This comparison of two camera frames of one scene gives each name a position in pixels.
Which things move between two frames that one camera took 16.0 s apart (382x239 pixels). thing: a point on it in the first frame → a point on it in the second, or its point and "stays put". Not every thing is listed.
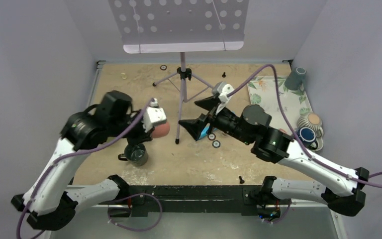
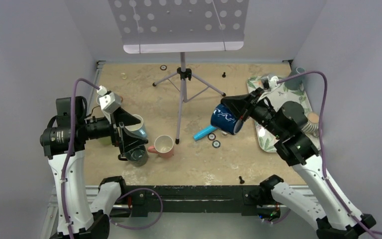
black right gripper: x=195 y=126 → x=241 y=105
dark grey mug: x=137 y=155 stays put
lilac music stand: x=178 y=26 stays put
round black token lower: x=216 y=144 stays put
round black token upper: x=211 y=136 stays put
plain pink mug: x=161 y=130 → x=163 y=146
